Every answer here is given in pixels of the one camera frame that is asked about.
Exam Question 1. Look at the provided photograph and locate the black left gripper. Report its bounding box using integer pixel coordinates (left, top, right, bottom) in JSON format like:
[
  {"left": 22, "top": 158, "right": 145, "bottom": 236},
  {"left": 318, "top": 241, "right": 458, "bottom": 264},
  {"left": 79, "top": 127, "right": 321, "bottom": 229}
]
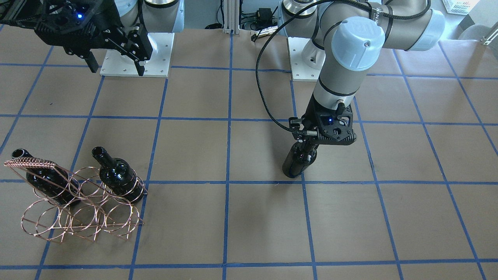
[{"left": 289, "top": 95, "right": 323, "bottom": 156}]

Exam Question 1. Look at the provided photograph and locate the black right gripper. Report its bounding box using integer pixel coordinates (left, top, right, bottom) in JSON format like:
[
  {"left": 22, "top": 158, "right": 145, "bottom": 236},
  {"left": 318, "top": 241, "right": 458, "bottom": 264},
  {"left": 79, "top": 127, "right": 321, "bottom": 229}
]
[{"left": 35, "top": 0, "right": 153, "bottom": 76}]

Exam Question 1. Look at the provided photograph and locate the dark glass wine bottle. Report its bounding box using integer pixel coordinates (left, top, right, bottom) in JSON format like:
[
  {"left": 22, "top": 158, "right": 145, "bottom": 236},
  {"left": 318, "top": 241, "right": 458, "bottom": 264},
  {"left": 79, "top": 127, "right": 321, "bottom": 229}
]
[{"left": 282, "top": 142, "right": 318, "bottom": 178}]

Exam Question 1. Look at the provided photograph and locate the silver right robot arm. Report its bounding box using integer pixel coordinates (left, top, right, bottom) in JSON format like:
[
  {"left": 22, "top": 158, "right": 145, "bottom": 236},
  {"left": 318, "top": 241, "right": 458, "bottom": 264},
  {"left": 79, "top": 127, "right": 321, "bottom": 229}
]
[{"left": 35, "top": 0, "right": 184, "bottom": 78}]

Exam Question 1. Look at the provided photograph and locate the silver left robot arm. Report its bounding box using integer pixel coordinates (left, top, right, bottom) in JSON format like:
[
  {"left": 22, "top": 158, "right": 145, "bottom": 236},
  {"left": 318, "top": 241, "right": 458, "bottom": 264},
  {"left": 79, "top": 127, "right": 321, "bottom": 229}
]
[{"left": 279, "top": 0, "right": 446, "bottom": 162}]

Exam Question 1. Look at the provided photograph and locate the dark bottle in basket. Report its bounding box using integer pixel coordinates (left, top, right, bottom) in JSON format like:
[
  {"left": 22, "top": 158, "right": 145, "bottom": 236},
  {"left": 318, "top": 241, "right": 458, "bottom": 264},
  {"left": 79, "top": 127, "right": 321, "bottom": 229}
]
[
  {"left": 26, "top": 167, "right": 81, "bottom": 206},
  {"left": 92, "top": 146, "right": 144, "bottom": 203}
]

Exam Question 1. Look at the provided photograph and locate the black power adapter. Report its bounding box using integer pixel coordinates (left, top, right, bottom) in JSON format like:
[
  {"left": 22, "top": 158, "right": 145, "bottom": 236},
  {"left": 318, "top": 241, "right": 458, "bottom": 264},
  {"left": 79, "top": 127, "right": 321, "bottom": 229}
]
[{"left": 256, "top": 8, "right": 273, "bottom": 25}]

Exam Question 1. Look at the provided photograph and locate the white plastic crate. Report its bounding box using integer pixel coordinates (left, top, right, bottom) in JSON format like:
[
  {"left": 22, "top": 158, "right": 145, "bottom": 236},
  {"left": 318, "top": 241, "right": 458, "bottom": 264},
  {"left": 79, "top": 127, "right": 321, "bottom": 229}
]
[{"left": 442, "top": 0, "right": 479, "bottom": 16}]

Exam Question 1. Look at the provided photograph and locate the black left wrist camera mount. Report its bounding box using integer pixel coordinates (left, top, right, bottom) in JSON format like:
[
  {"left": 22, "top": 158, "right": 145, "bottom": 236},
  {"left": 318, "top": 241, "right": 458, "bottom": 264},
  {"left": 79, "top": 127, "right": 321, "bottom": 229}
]
[{"left": 316, "top": 104, "right": 356, "bottom": 145}]

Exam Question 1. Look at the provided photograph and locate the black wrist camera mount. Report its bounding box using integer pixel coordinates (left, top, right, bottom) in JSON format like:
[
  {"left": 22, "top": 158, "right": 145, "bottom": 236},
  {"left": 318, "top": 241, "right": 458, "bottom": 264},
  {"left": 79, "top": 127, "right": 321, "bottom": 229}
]
[
  {"left": 1, "top": 0, "right": 103, "bottom": 30},
  {"left": 316, "top": 104, "right": 356, "bottom": 145}
]

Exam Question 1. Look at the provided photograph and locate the black braided cable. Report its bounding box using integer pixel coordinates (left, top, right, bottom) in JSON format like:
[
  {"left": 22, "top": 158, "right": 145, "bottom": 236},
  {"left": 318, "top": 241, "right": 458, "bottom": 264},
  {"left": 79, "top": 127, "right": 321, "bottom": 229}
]
[{"left": 255, "top": 0, "right": 432, "bottom": 135}]

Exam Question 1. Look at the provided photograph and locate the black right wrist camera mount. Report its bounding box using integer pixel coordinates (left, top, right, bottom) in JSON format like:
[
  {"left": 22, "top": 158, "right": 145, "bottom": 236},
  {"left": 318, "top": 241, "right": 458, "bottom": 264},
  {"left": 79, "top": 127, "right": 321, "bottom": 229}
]
[{"left": 1, "top": 0, "right": 103, "bottom": 30}]

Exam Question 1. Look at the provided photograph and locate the aluminium frame post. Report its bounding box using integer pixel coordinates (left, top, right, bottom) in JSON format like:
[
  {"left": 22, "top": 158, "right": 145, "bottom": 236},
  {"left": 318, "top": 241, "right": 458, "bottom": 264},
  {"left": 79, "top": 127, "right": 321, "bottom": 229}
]
[{"left": 222, "top": 0, "right": 240, "bottom": 35}]

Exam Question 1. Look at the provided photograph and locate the copper wire wine basket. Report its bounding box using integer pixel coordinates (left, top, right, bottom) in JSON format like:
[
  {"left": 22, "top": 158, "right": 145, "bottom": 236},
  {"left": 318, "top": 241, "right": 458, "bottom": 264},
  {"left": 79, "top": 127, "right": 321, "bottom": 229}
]
[{"left": 20, "top": 166, "right": 144, "bottom": 243}]

